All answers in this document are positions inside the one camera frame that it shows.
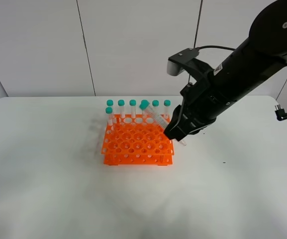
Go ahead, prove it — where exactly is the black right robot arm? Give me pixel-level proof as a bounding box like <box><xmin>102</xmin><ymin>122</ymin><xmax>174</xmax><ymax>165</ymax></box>
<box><xmin>164</xmin><ymin>0</ymin><xmax>287</xmax><ymax>141</ymax></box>

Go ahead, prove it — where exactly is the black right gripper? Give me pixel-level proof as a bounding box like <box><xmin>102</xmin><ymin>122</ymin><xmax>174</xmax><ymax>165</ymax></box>
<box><xmin>164</xmin><ymin>71</ymin><xmax>233</xmax><ymax>141</ymax></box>

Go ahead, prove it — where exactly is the teal-capped test tube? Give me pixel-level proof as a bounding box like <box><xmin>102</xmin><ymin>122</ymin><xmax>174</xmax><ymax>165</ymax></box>
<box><xmin>139</xmin><ymin>100</ymin><xmax>179</xmax><ymax>132</ymax></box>

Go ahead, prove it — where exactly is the orange test tube rack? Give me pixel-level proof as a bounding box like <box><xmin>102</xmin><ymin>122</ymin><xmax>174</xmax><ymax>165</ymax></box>
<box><xmin>101</xmin><ymin>114</ymin><xmax>174</xmax><ymax>166</ymax></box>

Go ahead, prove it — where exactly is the teal-capped tube front left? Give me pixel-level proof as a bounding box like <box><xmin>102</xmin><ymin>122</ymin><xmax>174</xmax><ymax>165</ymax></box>
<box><xmin>105</xmin><ymin>107</ymin><xmax>114</xmax><ymax>130</ymax></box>

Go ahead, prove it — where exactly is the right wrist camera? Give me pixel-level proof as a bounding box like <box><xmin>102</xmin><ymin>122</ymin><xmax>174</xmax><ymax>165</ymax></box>
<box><xmin>167</xmin><ymin>48</ymin><xmax>199</xmax><ymax>76</ymax></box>

